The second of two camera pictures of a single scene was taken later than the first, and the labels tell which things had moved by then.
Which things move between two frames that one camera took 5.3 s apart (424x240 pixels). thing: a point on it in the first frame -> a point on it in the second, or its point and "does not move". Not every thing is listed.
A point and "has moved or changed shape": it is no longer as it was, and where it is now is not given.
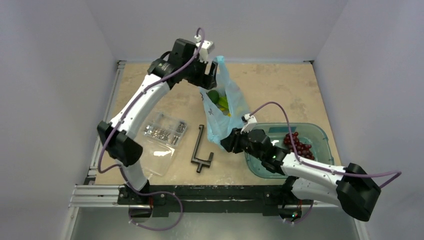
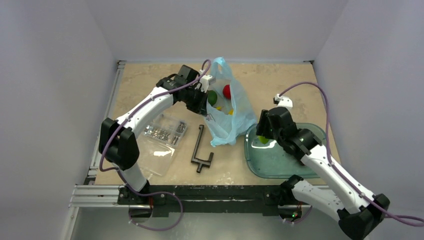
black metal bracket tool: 200,162 does not move
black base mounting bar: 273,201 does not move
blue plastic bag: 218,124 has moved or changed shape
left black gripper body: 195,73 -> 194,99
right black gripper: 234,141 -> 266,127
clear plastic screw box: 162,135 does not move
